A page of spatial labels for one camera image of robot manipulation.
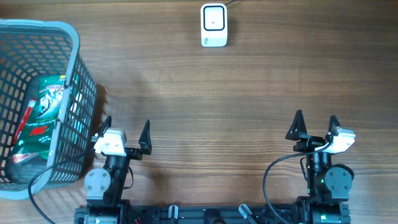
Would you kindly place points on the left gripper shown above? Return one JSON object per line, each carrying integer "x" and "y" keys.
{"x": 143, "y": 142}

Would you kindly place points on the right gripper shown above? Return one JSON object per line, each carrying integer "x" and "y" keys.
{"x": 310, "y": 142}

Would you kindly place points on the green 3M gloves packet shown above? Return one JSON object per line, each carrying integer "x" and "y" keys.
{"x": 34, "y": 139}

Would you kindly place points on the long red sachet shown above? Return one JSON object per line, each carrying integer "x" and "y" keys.
{"x": 24, "y": 119}

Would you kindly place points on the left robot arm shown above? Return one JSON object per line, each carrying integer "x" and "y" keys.
{"x": 104, "y": 186}

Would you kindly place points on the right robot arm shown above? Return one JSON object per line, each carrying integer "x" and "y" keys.
{"x": 328, "y": 184}

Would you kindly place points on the grey plastic mesh basket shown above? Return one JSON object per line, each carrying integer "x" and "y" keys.
{"x": 31, "y": 50}

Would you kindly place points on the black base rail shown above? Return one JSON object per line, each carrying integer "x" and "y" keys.
{"x": 267, "y": 214}

